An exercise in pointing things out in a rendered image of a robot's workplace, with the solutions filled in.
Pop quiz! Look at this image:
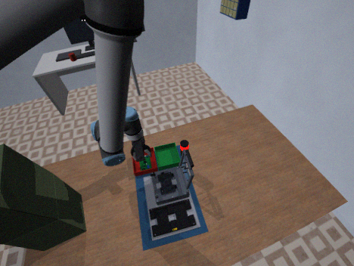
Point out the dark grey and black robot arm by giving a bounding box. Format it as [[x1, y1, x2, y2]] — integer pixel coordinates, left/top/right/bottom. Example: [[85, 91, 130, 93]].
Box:
[[0, 0, 145, 166]]

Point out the red bin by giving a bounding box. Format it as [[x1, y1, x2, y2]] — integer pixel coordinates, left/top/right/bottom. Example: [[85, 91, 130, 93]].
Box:
[[132, 147, 158, 176]]

